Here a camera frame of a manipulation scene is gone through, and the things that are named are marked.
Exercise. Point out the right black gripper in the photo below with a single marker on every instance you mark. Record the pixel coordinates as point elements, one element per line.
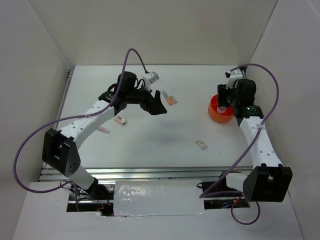
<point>222,92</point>

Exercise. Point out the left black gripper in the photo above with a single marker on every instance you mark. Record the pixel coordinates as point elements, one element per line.
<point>153,106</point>

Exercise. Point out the orange grey correction tape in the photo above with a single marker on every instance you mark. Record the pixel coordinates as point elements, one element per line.
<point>167,98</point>

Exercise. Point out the pink glue bottle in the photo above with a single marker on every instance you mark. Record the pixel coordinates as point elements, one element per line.
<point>221,109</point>

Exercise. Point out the purple pink highlighter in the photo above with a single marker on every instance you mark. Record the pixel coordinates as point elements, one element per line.
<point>103,130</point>

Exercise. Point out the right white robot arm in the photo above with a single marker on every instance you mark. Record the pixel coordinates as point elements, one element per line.
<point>269,180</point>

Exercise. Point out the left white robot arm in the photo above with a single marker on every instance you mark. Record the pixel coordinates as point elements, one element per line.
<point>60,147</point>

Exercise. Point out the grey eraser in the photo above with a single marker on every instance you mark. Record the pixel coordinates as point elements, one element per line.
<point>173,99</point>

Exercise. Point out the orange round divided container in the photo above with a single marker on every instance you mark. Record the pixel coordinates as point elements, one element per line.
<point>218,115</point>

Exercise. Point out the pink white mini stapler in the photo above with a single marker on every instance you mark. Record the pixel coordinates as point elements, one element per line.
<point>120,120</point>

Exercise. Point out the small white red box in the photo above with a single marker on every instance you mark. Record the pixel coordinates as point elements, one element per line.
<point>201,144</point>

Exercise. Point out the white cover plate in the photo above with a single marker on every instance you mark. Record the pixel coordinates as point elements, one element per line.
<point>157,198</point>

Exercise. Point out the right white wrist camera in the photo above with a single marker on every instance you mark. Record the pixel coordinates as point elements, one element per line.
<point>232,77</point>

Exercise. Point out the aluminium frame rail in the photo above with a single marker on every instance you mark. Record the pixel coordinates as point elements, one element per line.
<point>164,146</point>

